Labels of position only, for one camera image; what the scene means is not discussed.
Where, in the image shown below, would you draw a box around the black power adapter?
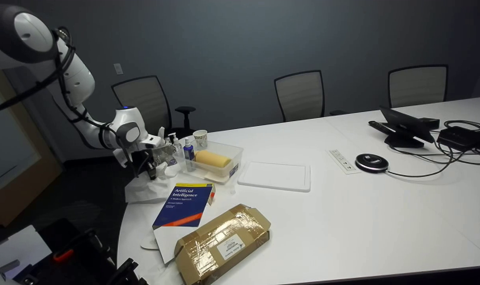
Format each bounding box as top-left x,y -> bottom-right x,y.
438,125 -> 480,151

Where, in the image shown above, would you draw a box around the white remote control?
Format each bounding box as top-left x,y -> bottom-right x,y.
327,148 -> 360,175

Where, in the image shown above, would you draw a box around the grey tissue box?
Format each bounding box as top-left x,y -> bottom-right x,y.
154,125 -> 181,166

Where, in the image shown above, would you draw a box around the black conference phone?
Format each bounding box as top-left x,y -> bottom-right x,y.
368,107 -> 441,148

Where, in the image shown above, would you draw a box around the round black speaker puck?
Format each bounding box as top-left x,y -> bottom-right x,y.
354,151 -> 390,174

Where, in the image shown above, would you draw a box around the black breadboard plate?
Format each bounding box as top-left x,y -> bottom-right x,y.
12,215 -> 119,285

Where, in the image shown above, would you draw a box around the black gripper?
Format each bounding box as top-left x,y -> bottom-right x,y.
127,148 -> 161,186

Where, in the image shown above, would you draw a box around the white napkin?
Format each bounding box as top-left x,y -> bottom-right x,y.
124,175 -> 173,205

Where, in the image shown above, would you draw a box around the white paper sheet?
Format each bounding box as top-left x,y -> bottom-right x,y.
0,223 -> 54,281

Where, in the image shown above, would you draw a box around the white cup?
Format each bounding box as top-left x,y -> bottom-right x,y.
192,128 -> 211,151

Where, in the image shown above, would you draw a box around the small blue spray bottle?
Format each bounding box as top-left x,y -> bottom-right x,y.
183,137 -> 197,172

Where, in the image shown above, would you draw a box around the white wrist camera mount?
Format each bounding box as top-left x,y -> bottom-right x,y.
142,132 -> 170,155

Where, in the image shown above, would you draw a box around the black cables and devices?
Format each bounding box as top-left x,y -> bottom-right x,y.
384,117 -> 480,178

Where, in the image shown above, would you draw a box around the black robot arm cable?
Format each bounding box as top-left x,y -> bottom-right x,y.
0,25 -> 119,155

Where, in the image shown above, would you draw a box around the white paper envelope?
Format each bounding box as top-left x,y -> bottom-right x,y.
151,210 -> 210,265

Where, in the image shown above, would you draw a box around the blue book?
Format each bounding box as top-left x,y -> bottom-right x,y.
153,182 -> 214,229

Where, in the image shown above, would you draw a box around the yellow sponge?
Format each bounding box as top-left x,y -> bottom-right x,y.
194,148 -> 234,169

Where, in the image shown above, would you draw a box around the wooden door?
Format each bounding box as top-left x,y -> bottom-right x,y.
0,68 -> 66,227

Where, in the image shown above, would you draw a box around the clear plastic container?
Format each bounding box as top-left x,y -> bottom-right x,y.
178,139 -> 245,185

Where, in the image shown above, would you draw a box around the mesh back office chair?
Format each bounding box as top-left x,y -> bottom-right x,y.
273,68 -> 327,123
112,74 -> 199,140
387,63 -> 451,109

